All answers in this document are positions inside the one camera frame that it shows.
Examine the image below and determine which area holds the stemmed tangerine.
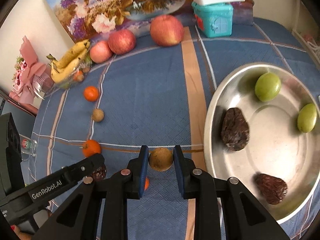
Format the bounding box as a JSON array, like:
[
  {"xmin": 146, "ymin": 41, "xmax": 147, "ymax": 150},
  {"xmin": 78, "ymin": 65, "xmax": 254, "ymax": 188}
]
[{"xmin": 80, "ymin": 139, "xmax": 101, "ymax": 158}]

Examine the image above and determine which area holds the pink flower bouquet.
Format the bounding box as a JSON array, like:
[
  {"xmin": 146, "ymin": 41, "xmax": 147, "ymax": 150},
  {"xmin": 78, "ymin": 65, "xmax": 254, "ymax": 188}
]
[{"xmin": 9, "ymin": 37, "xmax": 54, "ymax": 105}]

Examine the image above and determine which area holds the far small tangerine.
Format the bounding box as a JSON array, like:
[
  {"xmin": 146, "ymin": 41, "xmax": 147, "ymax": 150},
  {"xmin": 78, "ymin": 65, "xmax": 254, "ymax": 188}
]
[{"xmin": 83, "ymin": 86, "xmax": 100, "ymax": 102}]

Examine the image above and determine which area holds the small green jujube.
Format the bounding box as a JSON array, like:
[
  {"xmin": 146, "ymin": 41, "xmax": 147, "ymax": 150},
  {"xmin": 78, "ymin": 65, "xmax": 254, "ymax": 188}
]
[{"xmin": 297, "ymin": 103, "xmax": 317, "ymax": 133}]

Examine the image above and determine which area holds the pale pink apple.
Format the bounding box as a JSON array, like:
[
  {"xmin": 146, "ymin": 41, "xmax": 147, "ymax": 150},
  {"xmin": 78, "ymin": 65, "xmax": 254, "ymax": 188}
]
[{"xmin": 89, "ymin": 41, "xmax": 113, "ymax": 63}]

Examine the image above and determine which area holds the large green jujube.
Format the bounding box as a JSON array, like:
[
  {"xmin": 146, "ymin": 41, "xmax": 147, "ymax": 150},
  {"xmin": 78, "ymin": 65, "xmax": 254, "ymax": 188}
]
[{"xmin": 254, "ymin": 72, "xmax": 281, "ymax": 102}]

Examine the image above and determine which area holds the round dark red date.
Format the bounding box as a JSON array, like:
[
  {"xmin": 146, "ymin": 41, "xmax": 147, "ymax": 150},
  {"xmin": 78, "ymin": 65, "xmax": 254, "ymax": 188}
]
[{"xmin": 221, "ymin": 107, "xmax": 249, "ymax": 151}]

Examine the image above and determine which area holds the blue plaid tablecloth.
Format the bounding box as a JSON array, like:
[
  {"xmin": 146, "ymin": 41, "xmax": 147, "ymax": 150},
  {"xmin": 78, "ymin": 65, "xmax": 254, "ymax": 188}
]
[{"xmin": 23, "ymin": 18, "xmax": 319, "ymax": 239}]

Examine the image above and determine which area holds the long dark date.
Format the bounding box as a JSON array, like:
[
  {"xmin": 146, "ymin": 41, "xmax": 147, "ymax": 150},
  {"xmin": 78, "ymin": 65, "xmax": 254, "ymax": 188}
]
[{"xmin": 90, "ymin": 164, "xmax": 107, "ymax": 181}]

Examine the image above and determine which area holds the teal house-shaped box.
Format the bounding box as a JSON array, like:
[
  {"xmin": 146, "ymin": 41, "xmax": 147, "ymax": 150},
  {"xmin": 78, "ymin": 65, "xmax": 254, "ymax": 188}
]
[{"xmin": 191, "ymin": 2, "xmax": 233, "ymax": 38}]

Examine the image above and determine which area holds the wrinkled dark date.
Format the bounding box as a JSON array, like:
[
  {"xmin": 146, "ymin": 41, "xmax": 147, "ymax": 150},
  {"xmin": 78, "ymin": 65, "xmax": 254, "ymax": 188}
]
[{"xmin": 254, "ymin": 173, "xmax": 288, "ymax": 205}]

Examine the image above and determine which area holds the round steel plate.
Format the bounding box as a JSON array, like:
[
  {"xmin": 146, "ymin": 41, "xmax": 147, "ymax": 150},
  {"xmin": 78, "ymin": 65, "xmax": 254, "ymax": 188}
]
[{"xmin": 203, "ymin": 62, "xmax": 319, "ymax": 224}]

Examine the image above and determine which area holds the large red apple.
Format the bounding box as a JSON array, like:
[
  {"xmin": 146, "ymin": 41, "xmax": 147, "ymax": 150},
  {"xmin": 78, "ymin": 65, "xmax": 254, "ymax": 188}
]
[{"xmin": 150, "ymin": 15, "xmax": 184, "ymax": 47}]

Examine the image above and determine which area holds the clear glass fruit bowl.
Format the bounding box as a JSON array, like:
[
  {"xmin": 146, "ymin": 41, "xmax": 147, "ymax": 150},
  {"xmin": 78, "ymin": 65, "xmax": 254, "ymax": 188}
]
[{"xmin": 51, "ymin": 59, "xmax": 92, "ymax": 89}]

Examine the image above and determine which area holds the flower painting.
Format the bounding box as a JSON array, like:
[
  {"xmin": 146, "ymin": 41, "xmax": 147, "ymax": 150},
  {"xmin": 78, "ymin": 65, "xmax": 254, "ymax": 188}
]
[{"xmin": 46, "ymin": 0, "xmax": 252, "ymax": 42}]

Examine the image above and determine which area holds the banana bunch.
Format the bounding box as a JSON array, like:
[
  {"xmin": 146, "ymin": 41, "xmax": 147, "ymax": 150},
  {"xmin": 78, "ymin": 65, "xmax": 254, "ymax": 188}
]
[{"xmin": 46, "ymin": 39, "xmax": 91, "ymax": 84}]

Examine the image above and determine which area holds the brown longan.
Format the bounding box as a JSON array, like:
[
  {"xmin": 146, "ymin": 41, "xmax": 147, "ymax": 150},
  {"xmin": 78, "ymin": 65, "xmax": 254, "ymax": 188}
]
[
  {"xmin": 91, "ymin": 108, "xmax": 105, "ymax": 122},
  {"xmin": 149, "ymin": 147, "xmax": 173, "ymax": 172}
]

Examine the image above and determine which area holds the large orange tangerine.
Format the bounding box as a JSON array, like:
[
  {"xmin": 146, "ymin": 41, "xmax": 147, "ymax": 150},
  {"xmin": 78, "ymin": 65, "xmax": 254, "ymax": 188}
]
[{"xmin": 144, "ymin": 177, "xmax": 149, "ymax": 191}]

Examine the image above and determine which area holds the middle red apple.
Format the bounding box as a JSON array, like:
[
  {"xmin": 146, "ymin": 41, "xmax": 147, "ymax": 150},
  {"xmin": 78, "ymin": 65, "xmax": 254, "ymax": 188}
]
[{"xmin": 107, "ymin": 29, "xmax": 136, "ymax": 55}]

